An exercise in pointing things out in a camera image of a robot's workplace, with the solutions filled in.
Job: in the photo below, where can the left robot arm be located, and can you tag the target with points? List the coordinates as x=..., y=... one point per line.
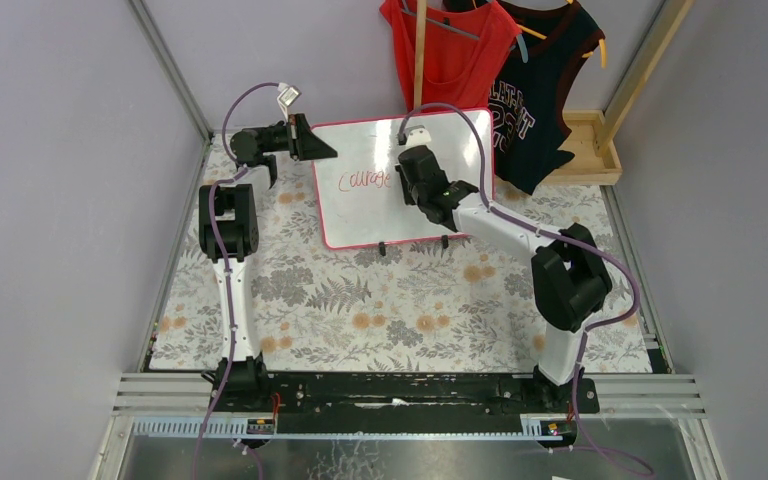
x=229, y=236

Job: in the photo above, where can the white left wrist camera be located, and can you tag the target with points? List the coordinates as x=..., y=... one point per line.
x=287, y=96

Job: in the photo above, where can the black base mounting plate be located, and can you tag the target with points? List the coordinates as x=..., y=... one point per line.
x=333, y=403

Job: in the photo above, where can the wooden clothes rack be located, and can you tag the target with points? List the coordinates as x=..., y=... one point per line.
x=592, y=134

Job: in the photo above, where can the dark navy jersey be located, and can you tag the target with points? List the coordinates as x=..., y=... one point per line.
x=527, y=99

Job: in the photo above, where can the red tank top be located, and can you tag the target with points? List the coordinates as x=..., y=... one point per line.
x=463, y=52

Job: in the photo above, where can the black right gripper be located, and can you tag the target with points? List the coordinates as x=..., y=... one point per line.
x=414, y=158

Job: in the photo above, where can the floral table mat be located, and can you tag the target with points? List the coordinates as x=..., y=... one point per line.
x=418, y=308

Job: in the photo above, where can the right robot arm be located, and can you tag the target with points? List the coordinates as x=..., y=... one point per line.
x=569, y=278

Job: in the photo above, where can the pink framed whiteboard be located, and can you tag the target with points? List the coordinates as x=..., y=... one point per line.
x=360, y=195

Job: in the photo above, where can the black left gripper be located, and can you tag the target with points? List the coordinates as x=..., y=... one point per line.
x=295, y=136

